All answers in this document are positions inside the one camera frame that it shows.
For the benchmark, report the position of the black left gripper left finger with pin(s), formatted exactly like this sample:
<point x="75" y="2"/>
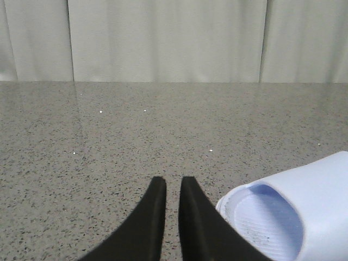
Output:
<point x="140" y="236"/>

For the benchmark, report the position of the pale grey-green curtain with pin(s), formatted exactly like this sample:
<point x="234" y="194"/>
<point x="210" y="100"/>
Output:
<point x="174" y="41"/>

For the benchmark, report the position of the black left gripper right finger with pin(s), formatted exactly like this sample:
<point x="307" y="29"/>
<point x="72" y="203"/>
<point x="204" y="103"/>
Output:
<point x="204" y="234"/>

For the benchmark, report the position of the light blue slipper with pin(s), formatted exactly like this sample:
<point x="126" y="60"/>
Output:
<point x="297" y="214"/>

